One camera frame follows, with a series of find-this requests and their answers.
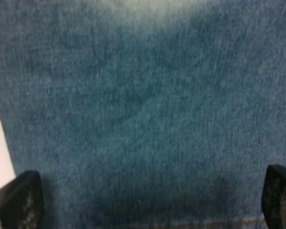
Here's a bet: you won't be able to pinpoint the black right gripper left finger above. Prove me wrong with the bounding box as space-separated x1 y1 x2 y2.
0 171 44 229

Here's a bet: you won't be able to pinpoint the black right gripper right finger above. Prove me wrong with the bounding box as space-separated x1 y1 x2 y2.
261 165 286 229

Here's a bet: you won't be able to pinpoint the children's blue denim shorts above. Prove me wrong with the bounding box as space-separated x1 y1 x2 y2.
0 0 286 229

